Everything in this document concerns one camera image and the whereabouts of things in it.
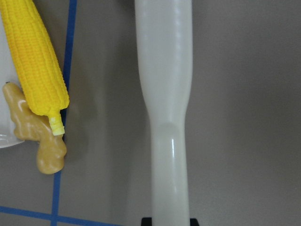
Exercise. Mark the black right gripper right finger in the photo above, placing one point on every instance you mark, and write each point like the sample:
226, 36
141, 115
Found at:
193, 222

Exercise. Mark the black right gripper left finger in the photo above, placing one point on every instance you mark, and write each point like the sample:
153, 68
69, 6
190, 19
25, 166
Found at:
146, 222

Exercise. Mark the tan toy ginger root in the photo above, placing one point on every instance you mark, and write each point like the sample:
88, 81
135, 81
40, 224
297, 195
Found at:
29, 126

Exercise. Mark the beige plastic dustpan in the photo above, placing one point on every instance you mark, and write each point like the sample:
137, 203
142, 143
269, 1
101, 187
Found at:
7, 74

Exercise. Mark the yellow toy corn cob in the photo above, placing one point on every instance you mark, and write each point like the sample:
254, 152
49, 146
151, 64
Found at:
35, 61

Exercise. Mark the beige hand brush black bristles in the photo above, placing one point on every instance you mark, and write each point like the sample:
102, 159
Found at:
165, 58

